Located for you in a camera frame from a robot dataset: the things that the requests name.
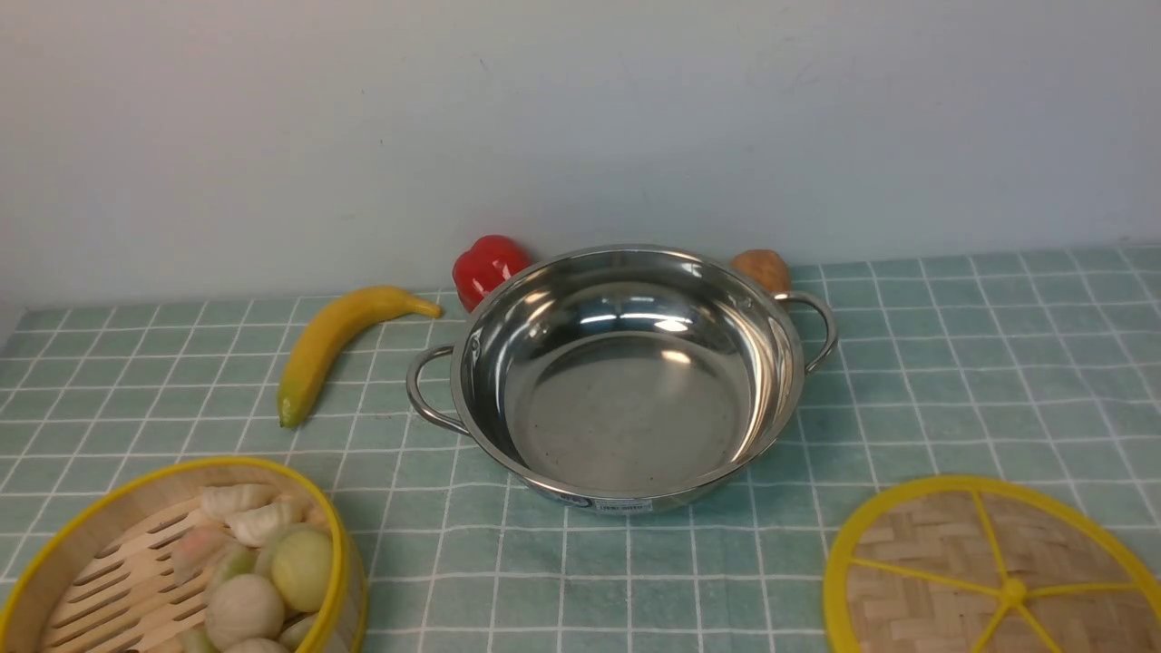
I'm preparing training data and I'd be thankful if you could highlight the bamboo steamer lid yellow rim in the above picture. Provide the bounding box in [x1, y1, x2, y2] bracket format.
[824, 475, 1160, 652]

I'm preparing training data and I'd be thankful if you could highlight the bamboo steamer basket yellow rim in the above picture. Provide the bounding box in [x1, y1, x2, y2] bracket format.
[3, 455, 368, 652]

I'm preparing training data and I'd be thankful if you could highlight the stainless steel pot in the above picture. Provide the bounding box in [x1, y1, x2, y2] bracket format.
[405, 244, 839, 515]

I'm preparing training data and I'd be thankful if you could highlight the red bell pepper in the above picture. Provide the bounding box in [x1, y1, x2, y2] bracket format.
[452, 235, 532, 313]

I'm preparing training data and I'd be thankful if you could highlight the yellow banana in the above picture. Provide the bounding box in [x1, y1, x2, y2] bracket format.
[277, 286, 444, 429]

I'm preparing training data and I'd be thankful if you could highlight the pale green round bun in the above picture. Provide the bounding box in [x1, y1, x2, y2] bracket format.
[269, 529, 336, 613]

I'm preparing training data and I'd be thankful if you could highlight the white pleated dumpling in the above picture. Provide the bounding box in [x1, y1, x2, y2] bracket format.
[200, 483, 279, 523]
[225, 498, 305, 547]

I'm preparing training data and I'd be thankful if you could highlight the small green dumpling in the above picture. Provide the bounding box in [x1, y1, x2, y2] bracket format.
[277, 613, 317, 652]
[205, 544, 258, 598]

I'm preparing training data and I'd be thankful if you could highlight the small green dumpling front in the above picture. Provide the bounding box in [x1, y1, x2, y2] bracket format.
[277, 613, 317, 652]

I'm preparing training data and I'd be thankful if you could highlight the pink peach bun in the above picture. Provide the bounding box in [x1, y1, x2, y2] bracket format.
[171, 525, 235, 586]

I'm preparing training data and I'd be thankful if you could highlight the white round bun front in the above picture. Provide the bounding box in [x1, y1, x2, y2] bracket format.
[223, 638, 289, 653]

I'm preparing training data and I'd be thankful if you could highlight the green checkered tablecloth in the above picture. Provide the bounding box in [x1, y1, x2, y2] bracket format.
[1, 247, 1158, 652]

